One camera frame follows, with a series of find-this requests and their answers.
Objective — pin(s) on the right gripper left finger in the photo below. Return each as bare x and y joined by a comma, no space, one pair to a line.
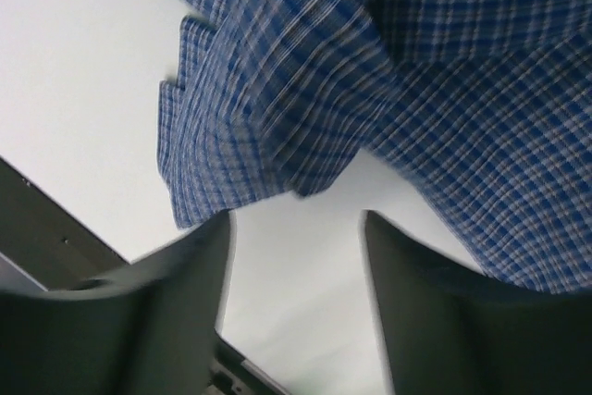
144,328

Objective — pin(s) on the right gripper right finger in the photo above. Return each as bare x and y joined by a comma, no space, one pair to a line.
450,330

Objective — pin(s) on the blue checkered long sleeve shirt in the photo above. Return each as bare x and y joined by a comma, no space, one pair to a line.
483,105

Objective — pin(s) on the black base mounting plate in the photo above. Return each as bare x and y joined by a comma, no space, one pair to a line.
44,242

